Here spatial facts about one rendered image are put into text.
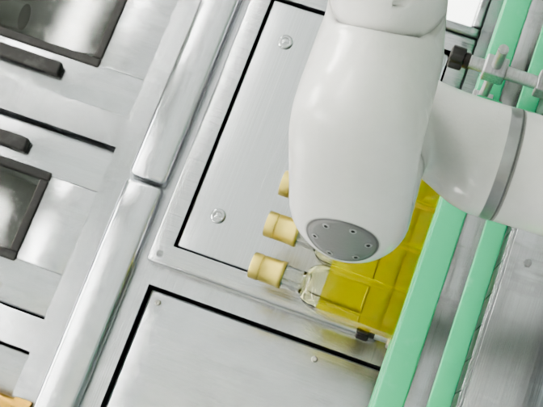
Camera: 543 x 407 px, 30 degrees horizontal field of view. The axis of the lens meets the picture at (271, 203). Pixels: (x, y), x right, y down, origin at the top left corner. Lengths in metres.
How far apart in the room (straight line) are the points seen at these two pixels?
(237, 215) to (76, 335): 0.28
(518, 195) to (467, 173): 0.04
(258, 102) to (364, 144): 0.81
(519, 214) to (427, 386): 0.36
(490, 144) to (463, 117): 0.03
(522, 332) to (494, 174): 0.36
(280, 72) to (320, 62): 0.81
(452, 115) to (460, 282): 0.38
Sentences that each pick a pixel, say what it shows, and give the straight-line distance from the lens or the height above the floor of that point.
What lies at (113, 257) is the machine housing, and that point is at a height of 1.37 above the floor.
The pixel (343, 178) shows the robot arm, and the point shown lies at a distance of 0.71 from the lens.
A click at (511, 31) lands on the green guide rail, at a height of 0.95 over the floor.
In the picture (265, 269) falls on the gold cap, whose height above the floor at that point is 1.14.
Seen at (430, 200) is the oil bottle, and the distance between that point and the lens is 1.29.
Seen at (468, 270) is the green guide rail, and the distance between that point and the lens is 1.16.
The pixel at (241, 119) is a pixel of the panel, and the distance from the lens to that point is 1.48.
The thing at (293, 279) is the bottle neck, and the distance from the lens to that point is 1.27.
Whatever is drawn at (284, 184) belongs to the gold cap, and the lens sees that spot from 1.30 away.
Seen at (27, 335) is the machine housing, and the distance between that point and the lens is 1.48.
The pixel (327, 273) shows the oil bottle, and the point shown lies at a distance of 1.26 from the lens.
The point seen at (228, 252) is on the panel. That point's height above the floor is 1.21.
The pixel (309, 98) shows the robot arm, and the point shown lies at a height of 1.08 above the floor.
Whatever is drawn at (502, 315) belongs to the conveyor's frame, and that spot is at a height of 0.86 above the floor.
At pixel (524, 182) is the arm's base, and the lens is 0.81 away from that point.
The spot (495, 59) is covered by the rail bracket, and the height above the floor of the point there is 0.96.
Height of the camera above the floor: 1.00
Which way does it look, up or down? 7 degrees up
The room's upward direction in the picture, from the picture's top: 71 degrees counter-clockwise
